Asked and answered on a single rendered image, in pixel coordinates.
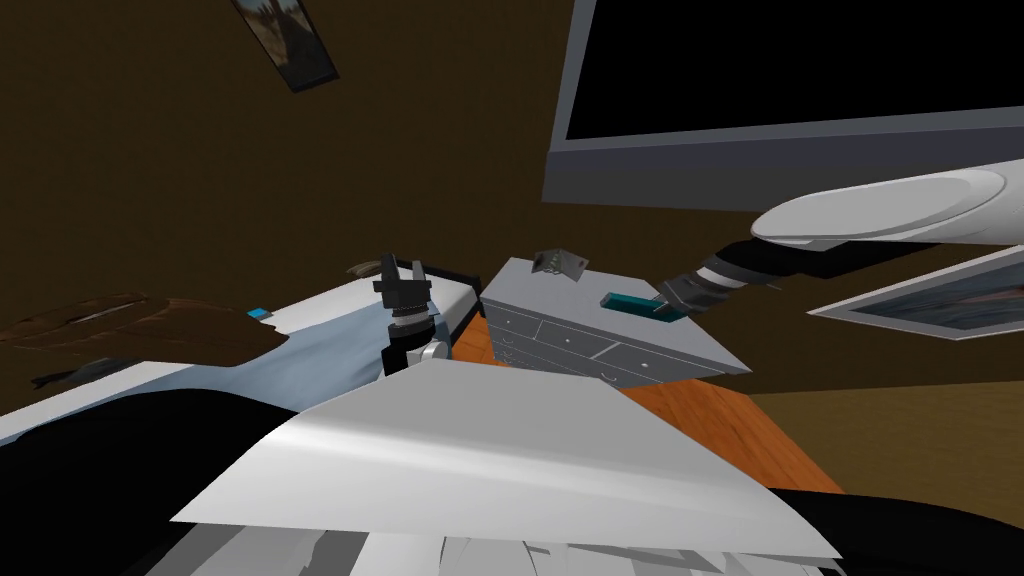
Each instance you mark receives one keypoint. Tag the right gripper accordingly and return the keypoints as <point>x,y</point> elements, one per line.
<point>686,294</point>

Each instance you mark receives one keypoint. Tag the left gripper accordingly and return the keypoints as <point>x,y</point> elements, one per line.
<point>406,298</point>

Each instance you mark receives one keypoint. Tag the teal rectangular block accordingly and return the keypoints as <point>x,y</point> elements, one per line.
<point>628,304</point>

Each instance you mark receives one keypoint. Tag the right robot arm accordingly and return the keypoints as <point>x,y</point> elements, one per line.
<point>880,204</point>

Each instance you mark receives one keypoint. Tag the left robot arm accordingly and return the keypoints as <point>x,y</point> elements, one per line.
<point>88,480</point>

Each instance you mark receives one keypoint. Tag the grey chest of drawers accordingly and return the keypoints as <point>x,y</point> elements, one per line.
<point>592,332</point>

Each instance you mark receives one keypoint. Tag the small grey angular object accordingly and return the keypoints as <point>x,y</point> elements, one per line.
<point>560,262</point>

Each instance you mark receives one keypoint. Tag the small blue box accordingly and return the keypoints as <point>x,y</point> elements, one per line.
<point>258,314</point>

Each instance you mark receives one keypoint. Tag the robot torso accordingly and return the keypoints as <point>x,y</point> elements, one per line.
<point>480,456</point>

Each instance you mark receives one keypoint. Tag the large grey-framed window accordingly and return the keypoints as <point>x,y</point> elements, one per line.
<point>784,72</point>

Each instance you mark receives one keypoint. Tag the brown blanket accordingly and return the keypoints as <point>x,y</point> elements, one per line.
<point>160,332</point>

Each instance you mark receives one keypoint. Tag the dark-framed landscape picture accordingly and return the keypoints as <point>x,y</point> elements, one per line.
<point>288,40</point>

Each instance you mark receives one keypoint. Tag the white bed with black frame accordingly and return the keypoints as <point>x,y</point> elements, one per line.
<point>320,352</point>

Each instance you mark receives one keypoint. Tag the grey-framed wall picture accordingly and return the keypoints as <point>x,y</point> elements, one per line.
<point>944,300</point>

